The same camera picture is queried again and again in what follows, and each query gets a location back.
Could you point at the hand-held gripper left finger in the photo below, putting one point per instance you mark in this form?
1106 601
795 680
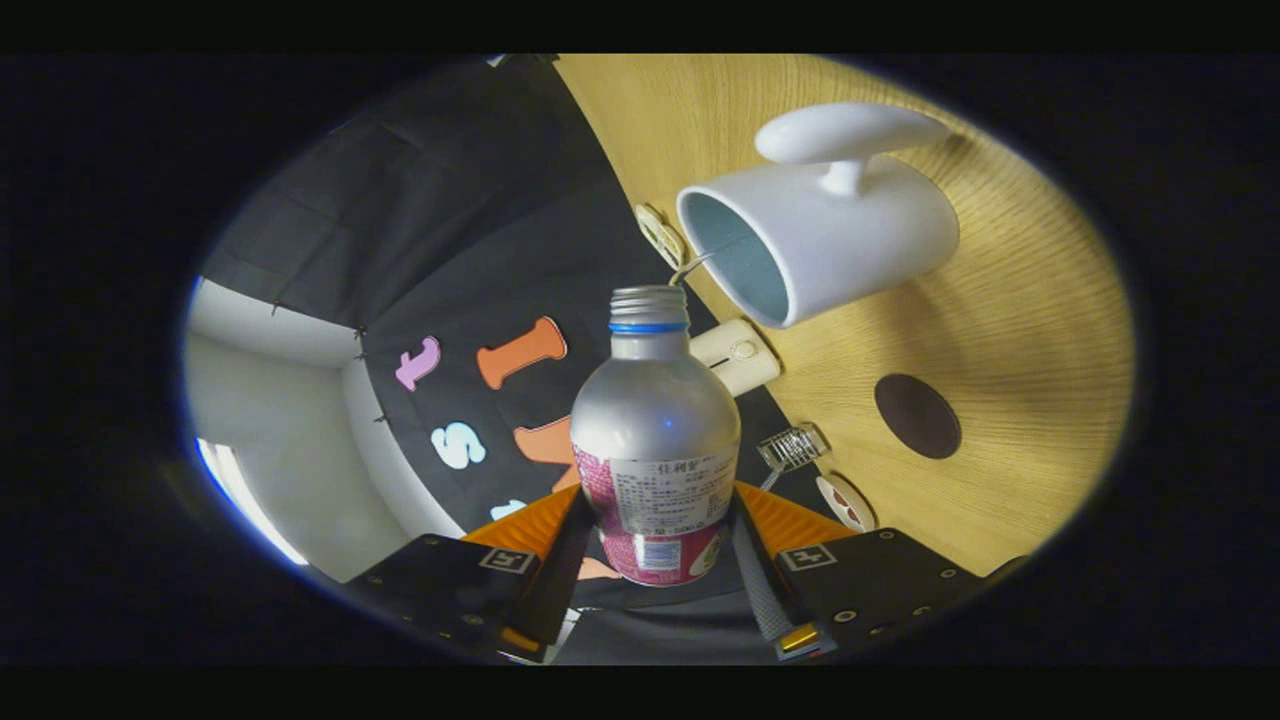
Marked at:
557 585

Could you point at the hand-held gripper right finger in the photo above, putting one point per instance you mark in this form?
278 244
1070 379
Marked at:
765 590

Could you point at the silver juice bottle red label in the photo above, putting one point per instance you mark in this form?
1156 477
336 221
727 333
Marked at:
654 415

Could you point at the dark round coaster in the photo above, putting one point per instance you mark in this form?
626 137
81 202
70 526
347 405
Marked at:
918 417

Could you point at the white round plate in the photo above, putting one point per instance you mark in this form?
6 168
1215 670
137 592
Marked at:
828 500

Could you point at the brown meat piece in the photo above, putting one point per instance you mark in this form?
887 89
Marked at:
852 513
840 493

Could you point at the white toaster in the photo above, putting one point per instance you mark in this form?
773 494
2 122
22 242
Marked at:
745 360

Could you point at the white divided snack tray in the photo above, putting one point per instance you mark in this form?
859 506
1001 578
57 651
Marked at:
660 238

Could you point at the wooden table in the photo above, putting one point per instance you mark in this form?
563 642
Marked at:
1030 330

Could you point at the black backdrop cloth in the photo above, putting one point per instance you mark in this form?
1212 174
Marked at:
440 200

